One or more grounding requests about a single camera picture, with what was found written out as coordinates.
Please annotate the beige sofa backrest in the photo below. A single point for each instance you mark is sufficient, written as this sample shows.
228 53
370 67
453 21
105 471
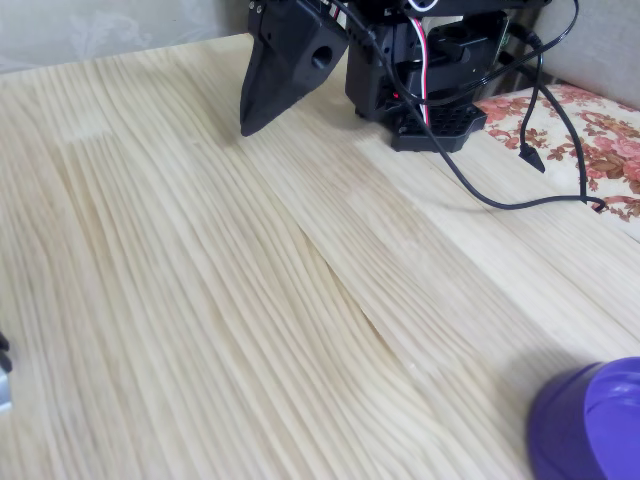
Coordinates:
600 45

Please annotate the green controller board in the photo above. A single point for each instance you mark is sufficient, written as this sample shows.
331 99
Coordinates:
505 35

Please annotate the black and grey table clamp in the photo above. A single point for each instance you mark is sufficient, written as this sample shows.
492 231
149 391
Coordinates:
4 390

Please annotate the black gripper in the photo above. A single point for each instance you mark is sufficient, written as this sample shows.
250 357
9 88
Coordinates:
290 52

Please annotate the floral patterned cloth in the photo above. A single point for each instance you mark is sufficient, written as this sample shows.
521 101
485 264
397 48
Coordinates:
607 145

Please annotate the purple plastic bowl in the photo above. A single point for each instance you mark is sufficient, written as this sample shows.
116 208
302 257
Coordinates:
565 425

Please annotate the white lace curtain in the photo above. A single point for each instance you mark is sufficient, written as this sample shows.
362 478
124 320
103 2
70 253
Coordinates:
100 30

